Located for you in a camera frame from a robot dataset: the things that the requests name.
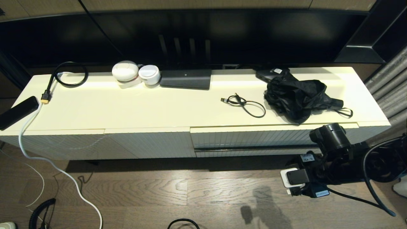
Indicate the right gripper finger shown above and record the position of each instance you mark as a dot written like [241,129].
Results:
[299,190]

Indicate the small black box with sticker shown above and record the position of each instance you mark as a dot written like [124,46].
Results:
[265,75]

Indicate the black flat screen TV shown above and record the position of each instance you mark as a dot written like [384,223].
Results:
[238,31]

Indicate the white flat device base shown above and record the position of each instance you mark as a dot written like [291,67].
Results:
[128,84]

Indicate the white cabinet drawer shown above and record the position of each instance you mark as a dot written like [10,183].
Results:
[254,136]

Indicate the large white round device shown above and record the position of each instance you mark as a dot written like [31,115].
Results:
[125,71]

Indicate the small white round device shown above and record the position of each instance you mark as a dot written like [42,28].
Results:
[149,75]

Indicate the long black rectangular device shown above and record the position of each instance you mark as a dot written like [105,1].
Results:
[17,113]

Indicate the black umbrella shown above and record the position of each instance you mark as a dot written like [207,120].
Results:
[295,94]

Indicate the flat black set-top box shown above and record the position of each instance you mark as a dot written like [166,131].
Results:
[185,79]

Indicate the black wall shelf frame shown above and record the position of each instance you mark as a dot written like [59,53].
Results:
[365,51]

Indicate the white cream TV cabinet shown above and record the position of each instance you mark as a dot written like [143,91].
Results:
[143,107]

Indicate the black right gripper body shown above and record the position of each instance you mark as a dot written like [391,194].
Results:
[318,175]

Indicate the white shoe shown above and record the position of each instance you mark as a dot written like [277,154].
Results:
[7,225]

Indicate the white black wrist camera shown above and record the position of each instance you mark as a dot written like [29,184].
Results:
[294,177]

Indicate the grey curtain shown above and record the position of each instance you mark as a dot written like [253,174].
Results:
[388,82]

